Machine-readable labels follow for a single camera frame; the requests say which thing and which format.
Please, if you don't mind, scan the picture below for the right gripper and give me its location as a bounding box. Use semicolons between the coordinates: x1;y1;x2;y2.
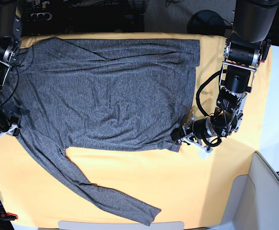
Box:
0;110;21;137

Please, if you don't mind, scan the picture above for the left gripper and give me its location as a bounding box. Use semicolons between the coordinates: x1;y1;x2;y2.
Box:
171;115;218;146

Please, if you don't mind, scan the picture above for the grey long sleeve shirt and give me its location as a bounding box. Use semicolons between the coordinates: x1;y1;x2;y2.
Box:
0;37;200;226

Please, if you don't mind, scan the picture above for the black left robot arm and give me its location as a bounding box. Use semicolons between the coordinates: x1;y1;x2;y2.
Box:
171;0;279;151

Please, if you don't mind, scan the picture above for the red clamp left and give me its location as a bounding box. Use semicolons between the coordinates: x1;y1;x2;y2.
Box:
0;213;18;221

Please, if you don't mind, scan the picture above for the red clamp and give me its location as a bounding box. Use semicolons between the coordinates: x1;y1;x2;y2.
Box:
260;39;271;63
0;213;18;221

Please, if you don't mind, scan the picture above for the black chair base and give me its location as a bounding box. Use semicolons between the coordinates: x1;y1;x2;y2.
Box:
187;10;226;36

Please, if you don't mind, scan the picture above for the red clamp right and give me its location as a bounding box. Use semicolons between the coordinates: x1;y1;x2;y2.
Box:
260;39;271;63

